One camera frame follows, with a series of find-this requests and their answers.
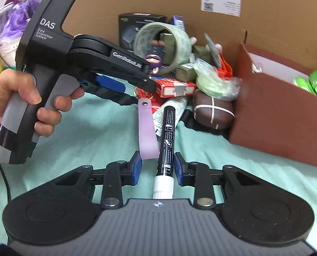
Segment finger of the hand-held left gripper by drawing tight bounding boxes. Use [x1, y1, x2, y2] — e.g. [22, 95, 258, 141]
[105, 46, 158, 95]
[80, 75, 139, 106]

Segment white printed tube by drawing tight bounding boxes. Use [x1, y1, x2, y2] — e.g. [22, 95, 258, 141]
[152, 97, 188, 136]

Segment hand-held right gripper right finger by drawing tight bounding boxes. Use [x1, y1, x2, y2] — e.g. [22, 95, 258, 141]
[174, 152, 261, 208]

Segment black cable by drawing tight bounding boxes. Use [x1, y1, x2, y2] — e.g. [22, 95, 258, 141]
[0, 163, 13, 204]

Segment white shipping label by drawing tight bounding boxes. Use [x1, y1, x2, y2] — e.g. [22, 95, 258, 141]
[200, 0, 241, 17]

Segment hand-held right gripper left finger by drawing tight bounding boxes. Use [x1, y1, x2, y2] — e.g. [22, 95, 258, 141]
[53, 151, 143, 209]

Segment purple plastic bag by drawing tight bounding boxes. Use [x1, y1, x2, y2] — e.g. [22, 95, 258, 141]
[0, 0, 44, 46]

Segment olive green small box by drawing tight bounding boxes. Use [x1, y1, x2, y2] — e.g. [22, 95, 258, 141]
[176, 63, 199, 82]
[193, 45, 212, 62]
[160, 33, 176, 66]

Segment green carded package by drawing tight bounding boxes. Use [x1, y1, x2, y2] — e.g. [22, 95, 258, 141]
[204, 33, 223, 67]

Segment blue small box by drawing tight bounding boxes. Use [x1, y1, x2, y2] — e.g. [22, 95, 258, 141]
[170, 15, 187, 32]

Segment black marker with white cap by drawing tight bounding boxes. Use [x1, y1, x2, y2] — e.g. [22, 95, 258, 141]
[152, 106, 181, 200]

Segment black product box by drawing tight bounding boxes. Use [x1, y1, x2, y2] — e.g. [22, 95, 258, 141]
[118, 13, 167, 56]

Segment red card box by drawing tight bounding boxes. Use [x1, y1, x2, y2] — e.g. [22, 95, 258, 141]
[152, 77, 197, 98]

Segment orange plastic tool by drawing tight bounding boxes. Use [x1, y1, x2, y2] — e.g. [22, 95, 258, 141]
[216, 53, 234, 78]

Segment red packet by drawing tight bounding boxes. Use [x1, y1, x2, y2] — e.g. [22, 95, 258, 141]
[138, 89, 162, 115]

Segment green plastic bag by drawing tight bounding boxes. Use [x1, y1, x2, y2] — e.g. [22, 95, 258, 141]
[196, 59, 241, 102]

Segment brown toy football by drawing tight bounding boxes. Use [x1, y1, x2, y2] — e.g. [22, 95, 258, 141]
[193, 89, 236, 131]

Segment reddish brown paper box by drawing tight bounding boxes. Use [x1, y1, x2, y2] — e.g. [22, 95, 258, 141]
[229, 43, 317, 169]

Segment purple strap keychain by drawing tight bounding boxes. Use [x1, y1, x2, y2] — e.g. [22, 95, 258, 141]
[132, 89, 160, 160]

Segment person's left hand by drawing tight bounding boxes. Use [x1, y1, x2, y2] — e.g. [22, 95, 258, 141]
[0, 69, 85, 150]

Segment mint green table cloth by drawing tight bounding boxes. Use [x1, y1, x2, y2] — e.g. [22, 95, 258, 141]
[0, 85, 317, 256]

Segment pale green tape roll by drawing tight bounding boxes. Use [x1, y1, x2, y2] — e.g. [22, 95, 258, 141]
[134, 22, 193, 76]

